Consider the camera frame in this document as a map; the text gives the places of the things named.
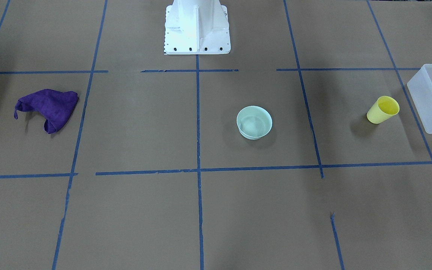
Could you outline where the mint green bowl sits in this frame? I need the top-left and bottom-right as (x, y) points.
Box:
(236, 105), (273, 140)

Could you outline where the purple cloth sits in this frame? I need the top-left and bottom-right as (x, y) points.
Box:
(13, 89), (79, 134)

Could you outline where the yellow plastic cup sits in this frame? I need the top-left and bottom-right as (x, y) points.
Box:
(366, 96), (400, 124)

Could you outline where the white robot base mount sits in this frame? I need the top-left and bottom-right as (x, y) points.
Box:
(163, 0), (231, 55)

